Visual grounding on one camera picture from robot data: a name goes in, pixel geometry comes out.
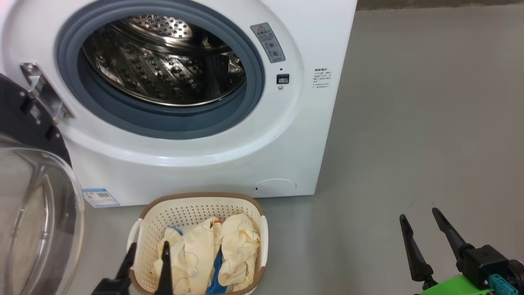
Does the black round glass washer door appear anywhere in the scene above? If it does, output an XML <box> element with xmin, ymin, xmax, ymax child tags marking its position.
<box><xmin>0</xmin><ymin>73</ymin><xmax>85</xmax><ymax>295</ymax></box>

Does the metal door hinge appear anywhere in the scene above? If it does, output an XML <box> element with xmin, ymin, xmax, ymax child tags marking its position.
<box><xmin>20</xmin><ymin>63</ymin><xmax>75</xmax><ymax>123</ymax></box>

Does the white front-load washing machine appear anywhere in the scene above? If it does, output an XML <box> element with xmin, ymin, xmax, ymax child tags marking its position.
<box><xmin>0</xmin><ymin>0</ymin><xmax>358</xmax><ymax>208</ymax></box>

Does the cream perforated laundry basket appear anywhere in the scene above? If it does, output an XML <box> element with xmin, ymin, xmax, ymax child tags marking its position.
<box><xmin>127</xmin><ymin>193</ymin><xmax>269</xmax><ymax>295</ymax></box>

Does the teal cable connector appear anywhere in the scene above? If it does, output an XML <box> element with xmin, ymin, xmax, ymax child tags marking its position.
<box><xmin>489</xmin><ymin>275</ymin><xmax>513</xmax><ymax>295</ymax></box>

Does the cream garment with orange mark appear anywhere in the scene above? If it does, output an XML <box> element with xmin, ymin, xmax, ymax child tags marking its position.
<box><xmin>152</xmin><ymin>217</ymin><xmax>224</xmax><ymax>295</ymax></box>

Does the round white filter cover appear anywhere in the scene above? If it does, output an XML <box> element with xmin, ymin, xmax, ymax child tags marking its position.
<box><xmin>254</xmin><ymin>178</ymin><xmax>297</xmax><ymax>197</ymax></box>

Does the grey warning sticker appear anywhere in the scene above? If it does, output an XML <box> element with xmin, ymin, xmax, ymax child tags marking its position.
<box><xmin>250</xmin><ymin>23</ymin><xmax>286</xmax><ymax>64</ymax></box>

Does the blue energy label sticker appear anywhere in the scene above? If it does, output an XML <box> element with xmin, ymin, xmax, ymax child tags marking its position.
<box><xmin>82</xmin><ymin>188</ymin><xmax>120</xmax><ymax>208</ymax></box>

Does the stainless steel washing machine drum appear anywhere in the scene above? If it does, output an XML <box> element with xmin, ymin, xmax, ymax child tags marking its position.
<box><xmin>82</xmin><ymin>15</ymin><xmax>247</xmax><ymax>108</ymax></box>

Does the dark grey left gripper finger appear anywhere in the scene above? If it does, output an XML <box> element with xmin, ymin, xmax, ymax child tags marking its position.
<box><xmin>116</xmin><ymin>243</ymin><xmax>137</xmax><ymax>295</ymax></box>
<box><xmin>155</xmin><ymin>241</ymin><xmax>174</xmax><ymax>295</ymax></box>

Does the small printed text label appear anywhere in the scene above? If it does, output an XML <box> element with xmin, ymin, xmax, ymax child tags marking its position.
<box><xmin>314</xmin><ymin>68</ymin><xmax>332</xmax><ymax>90</ymax></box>

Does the cream garment with blue part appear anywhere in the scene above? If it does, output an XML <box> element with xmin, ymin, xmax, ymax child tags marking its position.
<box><xmin>217</xmin><ymin>213</ymin><xmax>261</xmax><ymax>292</ymax></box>

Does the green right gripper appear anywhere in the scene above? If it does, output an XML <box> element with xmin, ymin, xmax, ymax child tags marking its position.
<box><xmin>400</xmin><ymin>208</ymin><xmax>494</xmax><ymax>295</ymax></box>

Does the grey rubber door gasket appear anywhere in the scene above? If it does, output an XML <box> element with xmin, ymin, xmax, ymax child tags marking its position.
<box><xmin>55</xmin><ymin>0</ymin><xmax>266</xmax><ymax>141</ymax></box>

